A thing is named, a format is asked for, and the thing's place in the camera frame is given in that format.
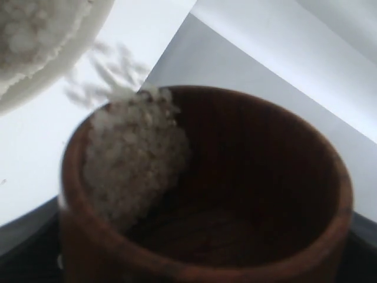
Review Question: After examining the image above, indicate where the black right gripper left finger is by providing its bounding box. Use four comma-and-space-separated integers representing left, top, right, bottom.
1, 198, 62, 282

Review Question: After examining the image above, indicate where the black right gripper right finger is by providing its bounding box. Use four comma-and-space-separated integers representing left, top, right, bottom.
338, 213, 376, 283

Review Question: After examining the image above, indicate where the brown wooden cup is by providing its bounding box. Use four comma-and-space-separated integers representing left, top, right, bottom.
58, 85, 353, 282

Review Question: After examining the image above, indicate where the small white ceramic bowl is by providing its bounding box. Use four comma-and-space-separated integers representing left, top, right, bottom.
1, 1, 114, 114

